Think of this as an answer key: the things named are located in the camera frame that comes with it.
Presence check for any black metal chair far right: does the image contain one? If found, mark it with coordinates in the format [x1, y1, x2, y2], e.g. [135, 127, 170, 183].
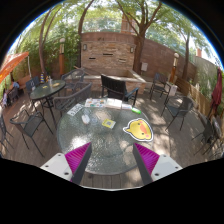
[149, 73, 170, 96]

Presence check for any round glass patio table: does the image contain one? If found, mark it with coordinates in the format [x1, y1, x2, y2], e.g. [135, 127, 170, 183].
[57, 107, 153, 175]

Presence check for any right lamp post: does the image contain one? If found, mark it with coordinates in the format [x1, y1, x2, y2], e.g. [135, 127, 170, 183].
[169, 52, 179, 83]

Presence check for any green marker pen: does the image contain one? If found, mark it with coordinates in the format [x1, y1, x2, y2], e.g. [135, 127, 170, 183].
[132, 108, 141, 114]

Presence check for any orange patio umbrella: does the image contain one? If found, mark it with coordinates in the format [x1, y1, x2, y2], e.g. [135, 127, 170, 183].
[0, 52, 29, 84]

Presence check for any left lamp post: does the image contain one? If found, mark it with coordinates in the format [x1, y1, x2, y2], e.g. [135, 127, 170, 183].
[59, 37, 65, 75]

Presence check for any black chair at right edge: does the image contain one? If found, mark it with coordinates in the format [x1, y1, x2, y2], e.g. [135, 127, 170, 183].
[200, 116, 223, 151]

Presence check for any yellow square card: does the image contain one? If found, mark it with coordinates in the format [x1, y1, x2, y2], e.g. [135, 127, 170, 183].
[102, 119, 116, 129]

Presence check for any black chair far left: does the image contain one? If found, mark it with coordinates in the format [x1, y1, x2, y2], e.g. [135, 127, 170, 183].
[26, 76, 40, 94]

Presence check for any white computer mouse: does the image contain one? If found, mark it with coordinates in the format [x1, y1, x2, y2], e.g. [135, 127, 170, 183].
[82, 115, 90, 124]

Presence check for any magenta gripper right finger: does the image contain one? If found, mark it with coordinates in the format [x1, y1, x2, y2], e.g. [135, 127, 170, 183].
[133, 143, 159, 185]

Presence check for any black wicker bench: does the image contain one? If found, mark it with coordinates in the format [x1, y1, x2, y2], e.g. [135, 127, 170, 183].
[101, 75, 139, 105]

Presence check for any white stacked book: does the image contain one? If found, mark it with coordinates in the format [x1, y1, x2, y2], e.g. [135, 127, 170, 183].
[105, 98, 122, 109]

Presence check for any brick fountain wall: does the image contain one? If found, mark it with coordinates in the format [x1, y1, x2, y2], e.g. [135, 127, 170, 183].
[81, 32, 136, 70]

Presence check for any black metal chair near left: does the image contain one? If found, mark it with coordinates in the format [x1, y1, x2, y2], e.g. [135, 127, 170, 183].
[10, 109, 51, 150]

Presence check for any black metal chair behind table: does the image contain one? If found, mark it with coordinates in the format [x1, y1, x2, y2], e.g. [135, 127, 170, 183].
[53, 82, 92, 113]

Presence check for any white printed leaflet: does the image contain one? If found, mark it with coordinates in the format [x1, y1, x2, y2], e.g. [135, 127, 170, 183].
[67, 104, 83, 116]

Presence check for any lamp post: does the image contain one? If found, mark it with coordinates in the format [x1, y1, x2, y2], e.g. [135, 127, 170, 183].
[169, 52, 179, 83]
[59, 37, 65, 75]

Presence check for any folded red umbrella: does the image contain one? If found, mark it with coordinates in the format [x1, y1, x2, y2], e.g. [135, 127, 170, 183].
[211, 68, 222, 112]

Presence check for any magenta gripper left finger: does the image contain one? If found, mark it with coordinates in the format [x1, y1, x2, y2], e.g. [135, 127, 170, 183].
[65, 143, 92, 185]

